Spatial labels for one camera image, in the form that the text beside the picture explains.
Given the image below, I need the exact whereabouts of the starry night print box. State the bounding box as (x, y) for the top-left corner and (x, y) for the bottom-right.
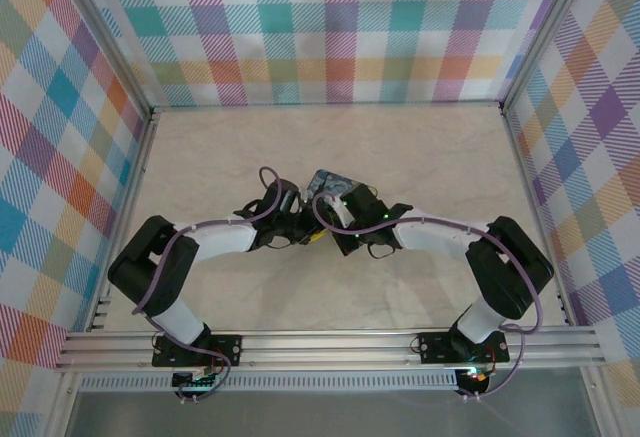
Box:
(304, 168), (380, 208)

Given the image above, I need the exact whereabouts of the grey metal sheet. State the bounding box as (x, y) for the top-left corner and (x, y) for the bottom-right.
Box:
(64, 389), (599, 437)

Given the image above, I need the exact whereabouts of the black green circuit board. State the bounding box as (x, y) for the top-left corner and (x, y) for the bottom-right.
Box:
(172, 370), (216, 389)

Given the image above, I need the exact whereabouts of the small orange circuit board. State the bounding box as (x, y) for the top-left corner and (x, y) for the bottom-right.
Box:
(457, 367), (494, 384)

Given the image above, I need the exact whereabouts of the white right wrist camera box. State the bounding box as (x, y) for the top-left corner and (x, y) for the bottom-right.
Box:
(324, 195), (354, 229)

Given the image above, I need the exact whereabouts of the aluminium mounting rail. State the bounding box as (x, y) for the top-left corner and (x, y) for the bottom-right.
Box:
(53, 326), (604, 373)

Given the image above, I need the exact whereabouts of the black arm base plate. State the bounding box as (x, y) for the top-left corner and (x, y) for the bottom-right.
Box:
(417, 330), (510, 366)
(151, 334), (243, 369)

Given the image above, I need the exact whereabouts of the slotted grey cable duct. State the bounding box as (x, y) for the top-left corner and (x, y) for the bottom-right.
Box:
(79, 372), (459, 392)

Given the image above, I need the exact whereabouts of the aluminium frame bar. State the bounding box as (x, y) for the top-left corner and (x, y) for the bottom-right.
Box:
(499, 0), (596, 113)
(52, 0), (154, 116)

